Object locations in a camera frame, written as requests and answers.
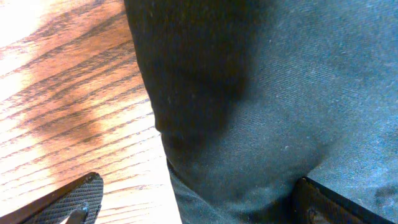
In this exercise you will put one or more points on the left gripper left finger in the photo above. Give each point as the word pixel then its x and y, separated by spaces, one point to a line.
pixel 77 202

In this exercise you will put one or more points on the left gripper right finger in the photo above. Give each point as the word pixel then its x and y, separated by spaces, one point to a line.
pixel 313 203

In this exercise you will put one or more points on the black shorts with mesh lining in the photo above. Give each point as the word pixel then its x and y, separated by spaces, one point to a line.
pixel 250 96

